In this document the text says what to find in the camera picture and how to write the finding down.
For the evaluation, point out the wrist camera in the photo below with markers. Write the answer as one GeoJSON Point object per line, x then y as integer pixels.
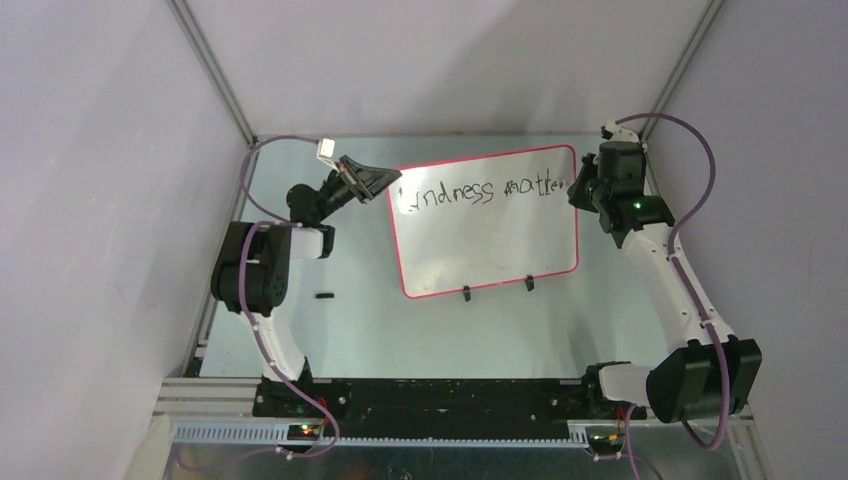
{"type": "Point", "coordinates": [325, 151]}
{"type": "Point", "coordinates": [616, 135]}

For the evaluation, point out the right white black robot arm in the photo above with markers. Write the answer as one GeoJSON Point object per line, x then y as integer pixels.
{"type": "Point", "coordinates": [709, 370]}

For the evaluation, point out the left circuit board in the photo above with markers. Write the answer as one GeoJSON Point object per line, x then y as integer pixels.
{"type": "Point", "coordinates": [304, 432]}

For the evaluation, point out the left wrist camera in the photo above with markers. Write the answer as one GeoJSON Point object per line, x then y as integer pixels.
{"type": "Point", "coordinates": [325, 151]}

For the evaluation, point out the white object at corner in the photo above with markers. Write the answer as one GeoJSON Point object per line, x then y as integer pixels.
{"type": "Point", "coordinates": [152, 455]}

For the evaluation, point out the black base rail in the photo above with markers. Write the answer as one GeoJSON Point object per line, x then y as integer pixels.
{"type": "Point", "coordinates": [439, 409]}

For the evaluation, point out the aluminium frame profile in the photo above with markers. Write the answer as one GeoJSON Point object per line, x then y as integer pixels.
{"type": "Point", "coordinates": [206, 399]}

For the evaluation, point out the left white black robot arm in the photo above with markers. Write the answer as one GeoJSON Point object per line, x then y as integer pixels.
{"type": "Point", "coordinates": [251, 273]}

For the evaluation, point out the right circuit board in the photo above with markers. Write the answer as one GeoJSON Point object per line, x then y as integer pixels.
{"type": "Point", "coordinates": [606, 445]}

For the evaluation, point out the wire whiteboard stand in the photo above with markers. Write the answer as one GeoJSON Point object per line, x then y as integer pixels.
{"type": "Point", "coordinates": [497, 288]}

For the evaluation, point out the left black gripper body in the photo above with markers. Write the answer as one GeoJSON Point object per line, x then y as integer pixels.
{"type": "Point", "coordinates": [333, 193]}

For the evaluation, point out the pink framed whiteboard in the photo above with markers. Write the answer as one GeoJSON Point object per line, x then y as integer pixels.
{"type": "Point", "coordinates": [479, 222]}

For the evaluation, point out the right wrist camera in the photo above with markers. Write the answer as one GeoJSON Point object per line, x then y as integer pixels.
{"type": "Point", "coordinates": [616, 135]}

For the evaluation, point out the circuit board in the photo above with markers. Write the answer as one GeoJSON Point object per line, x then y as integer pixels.
{"type": "Point", "coordinates": [304, 432]}
{"type": "Point", "coordinates": [606, 445]}

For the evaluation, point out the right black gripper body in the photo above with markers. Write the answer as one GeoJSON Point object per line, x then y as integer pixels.
{"type": "Point", "coordinates": [590, 191]}

